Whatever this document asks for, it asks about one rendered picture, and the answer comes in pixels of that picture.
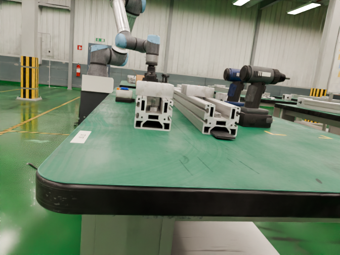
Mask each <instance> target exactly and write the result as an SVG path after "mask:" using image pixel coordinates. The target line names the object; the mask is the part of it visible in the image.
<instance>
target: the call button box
mask: <svg viewBox="0 0 340 255"><path fill-rule="evenodd" d="M132 95H133V91H131V90H123V89H120V90H116V98H115V101H116V102H125V103H131V102H135V99H132Z"/></svg>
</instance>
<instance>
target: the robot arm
mask: <svg viewBox="0 0 340 255"><path fill-rule="evenodd" d="M110 6H111V7H112V9H113V13H114V18H115V23H116V28H117V33H118V34H117V35H116V37H115V45H113V46H112V48H111V49H109V48H108V46H107V45H93V46H92V48H91V60H90V67H89V69H88V72H87V75H92V76H101V77H108V72H107V68H106V67H107V64H108V65H114V66H121V67H123V66H125V65H126V63H127V62H128V57H129V54H128V51H127V49H129V50H133V51H138V52H140V53H146V56H145V58H146V63H145V65H148V67H147V73H145V75H144V77H143V79H142V81H150V82H158V79H156V78H157V74H155V67H154V66H157V65H158V64H157V63H158V59H159V47H160V36H158V35H152V34H150V35H148V36H147V39H146V40H145V39H140V38H136V37H132V36H131V32H132V29H133V26H134V23H135V20H136V18H137V17H139V15H140V13H143V12H144V11H145V8H146V0H110Z"/></svg>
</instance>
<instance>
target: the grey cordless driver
mask: <svg viewBox="0 0 340 255"><path fill-rule="evenodd" d="M239 76H240V79H241V81H245V82H251V85H249V86H248V88H247V92H246V95H245V98H244V99H245V103H244V107H243V106H241V107H240V108H241V109H240V112H236V114H238V115H239V123H236V122H235V124H238V125H240V126H244V127H253V128H270V127H271V124H272V122H273V118H272V116H271V115H269V114H268V113H269V111H268V110H267V109H262V108H259V105H260V101H261V98H262V94H264V93H265V90H266V86H265V85H266V84H273V85H275V84H277V83H278V82H284V81H285V80H286V79H289V80H290V78H288V77H286V76H285V74H283V73H281V72H279V70H278V69H272V68H267V67H259V66H251V65H248V66H247V65H244V66H243V67H242V68H241V70H240V73H239Z"/></svg>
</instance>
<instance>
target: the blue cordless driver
mask: <svg viewBox="0 0 340 255"><path fill-rule="evenodd" d="M239 73H240V69H234V68H226V69H225V71H224V74H223V78H224V80H226V81H232V84H230V86H229V90H228V93H227V95H228V98H227V101H224V102H226V103H229V104H232V105H235V106H238V107H241V106H243V107H244V103H243V102H239V98H240V95H241V91H242V90H243V89H244V86H245V85H244V83H251V82H245V81H241V79H240V76H239Z"/></svg>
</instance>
